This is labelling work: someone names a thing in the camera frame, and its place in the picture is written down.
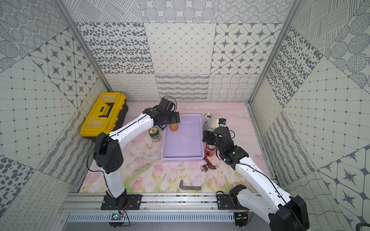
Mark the orange soda can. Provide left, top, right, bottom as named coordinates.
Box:
left=169, top=123, right=179, bottom=132

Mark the red cola can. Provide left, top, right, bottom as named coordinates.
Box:
left=205, top=144, right=217, bottom=157

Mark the green and gold beer can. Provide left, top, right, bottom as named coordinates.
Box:
left=148, top=127, right=160, bottom=142

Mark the silver white can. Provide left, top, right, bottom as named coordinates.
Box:
left=202, top=113, right=213, bottom=131

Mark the purple perforated plastic basket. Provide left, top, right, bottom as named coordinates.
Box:
left=161, top=114, right=204, bottom=162

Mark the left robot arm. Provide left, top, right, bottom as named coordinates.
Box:
left=92, top=96, right=180, bottom=208

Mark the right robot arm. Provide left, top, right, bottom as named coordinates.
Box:
left=203, top=127, right=310, bottom=231

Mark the brown pipe fitting tool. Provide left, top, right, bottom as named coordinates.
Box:
left=201, top=156, right=220, bottom=172

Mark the yellow and black toolbox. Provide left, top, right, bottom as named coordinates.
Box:
left=80, top=92, right=129, bottom=141

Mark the right black controller box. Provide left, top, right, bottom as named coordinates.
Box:
left=234, top=212, right=249, bottom=228

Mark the left green circuit board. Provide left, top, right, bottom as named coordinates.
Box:
left=109, top=213, right=125, bottom=228

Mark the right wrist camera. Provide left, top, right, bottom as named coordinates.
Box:
left=217, top=118, right=226, bottom=127

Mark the grey metal angle bracket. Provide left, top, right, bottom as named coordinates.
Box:
left=179, top=180, right=202, bottom=191

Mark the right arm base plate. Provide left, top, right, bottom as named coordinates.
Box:
left=215, top=193, right=254, bottom=210

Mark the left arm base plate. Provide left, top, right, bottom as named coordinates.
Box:
left=101, top=193, right=143, bottom=210

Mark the aluminium mounting rail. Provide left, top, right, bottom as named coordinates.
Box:
left=60, top=193, right=245, bottom=212

